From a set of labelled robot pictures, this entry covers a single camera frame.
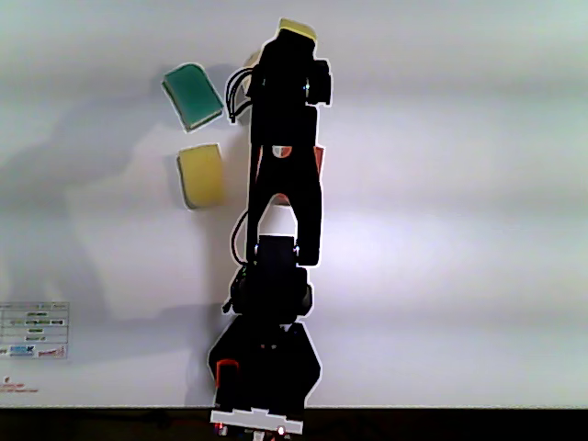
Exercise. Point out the red and white sponge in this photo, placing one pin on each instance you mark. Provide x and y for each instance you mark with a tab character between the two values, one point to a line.
318	161

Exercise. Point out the printed label sticker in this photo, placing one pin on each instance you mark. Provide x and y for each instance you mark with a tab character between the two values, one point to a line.
34	328

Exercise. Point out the white paper cup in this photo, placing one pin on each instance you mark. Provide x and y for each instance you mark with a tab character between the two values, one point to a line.
252	59

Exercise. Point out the white mounting bracket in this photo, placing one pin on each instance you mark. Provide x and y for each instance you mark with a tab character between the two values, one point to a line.
257	419

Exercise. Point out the green sponge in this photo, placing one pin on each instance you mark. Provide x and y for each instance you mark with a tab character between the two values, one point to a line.
192	96

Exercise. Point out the yellow sponge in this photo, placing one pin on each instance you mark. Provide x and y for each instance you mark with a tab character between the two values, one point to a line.
296	26
202	177

